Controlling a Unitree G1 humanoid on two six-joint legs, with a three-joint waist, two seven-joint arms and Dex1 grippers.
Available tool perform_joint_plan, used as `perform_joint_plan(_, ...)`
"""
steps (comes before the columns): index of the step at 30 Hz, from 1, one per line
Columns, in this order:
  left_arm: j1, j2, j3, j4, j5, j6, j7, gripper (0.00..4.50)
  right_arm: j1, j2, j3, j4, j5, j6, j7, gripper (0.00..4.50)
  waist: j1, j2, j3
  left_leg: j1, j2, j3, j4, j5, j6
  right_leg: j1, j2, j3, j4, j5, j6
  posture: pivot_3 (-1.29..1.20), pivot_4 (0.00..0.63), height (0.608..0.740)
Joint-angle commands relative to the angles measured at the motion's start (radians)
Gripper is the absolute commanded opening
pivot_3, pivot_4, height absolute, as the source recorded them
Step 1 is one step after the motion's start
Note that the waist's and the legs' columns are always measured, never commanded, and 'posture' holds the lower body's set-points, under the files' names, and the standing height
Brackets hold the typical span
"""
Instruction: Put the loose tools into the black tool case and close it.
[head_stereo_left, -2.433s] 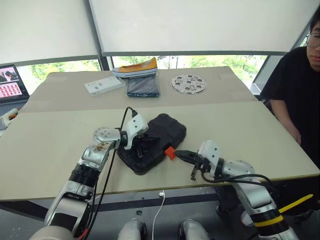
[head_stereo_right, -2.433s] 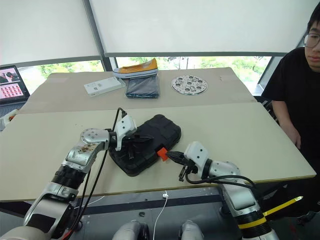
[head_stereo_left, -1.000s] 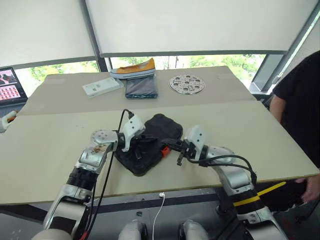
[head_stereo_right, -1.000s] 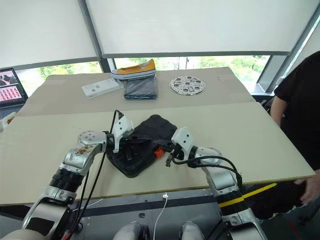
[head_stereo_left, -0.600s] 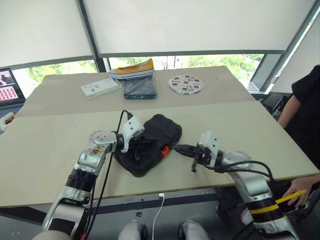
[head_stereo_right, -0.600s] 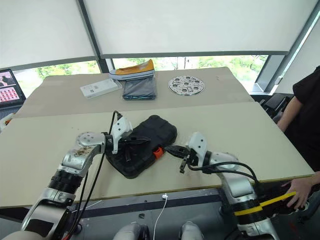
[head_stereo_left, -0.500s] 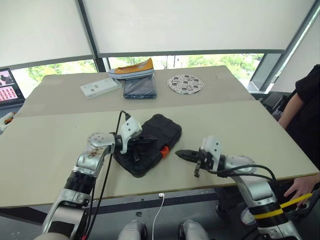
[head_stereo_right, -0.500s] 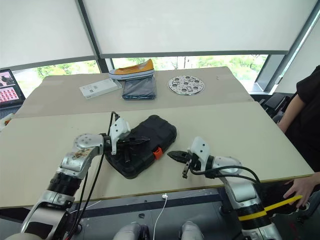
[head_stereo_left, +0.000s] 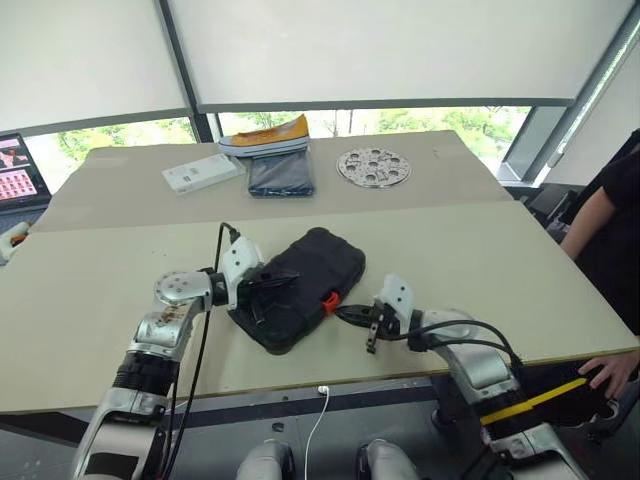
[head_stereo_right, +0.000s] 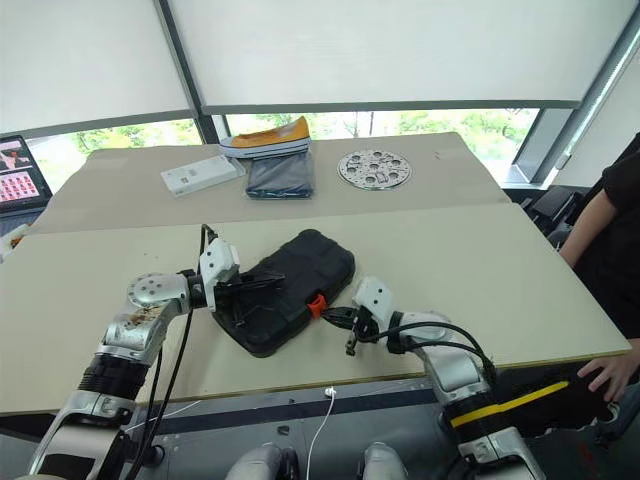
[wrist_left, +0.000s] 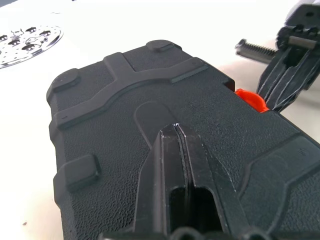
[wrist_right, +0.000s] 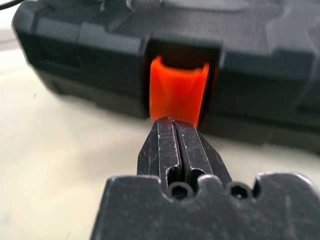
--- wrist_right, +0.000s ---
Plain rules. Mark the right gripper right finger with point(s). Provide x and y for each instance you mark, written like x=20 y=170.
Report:
x=197 y=150

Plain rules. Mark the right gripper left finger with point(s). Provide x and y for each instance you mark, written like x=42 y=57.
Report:
x=162 y=147

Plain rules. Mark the orange case latch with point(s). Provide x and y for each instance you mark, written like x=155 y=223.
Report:
x=177 y=92

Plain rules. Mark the black plastic tool case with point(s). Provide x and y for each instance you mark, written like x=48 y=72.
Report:
x=75 y=62

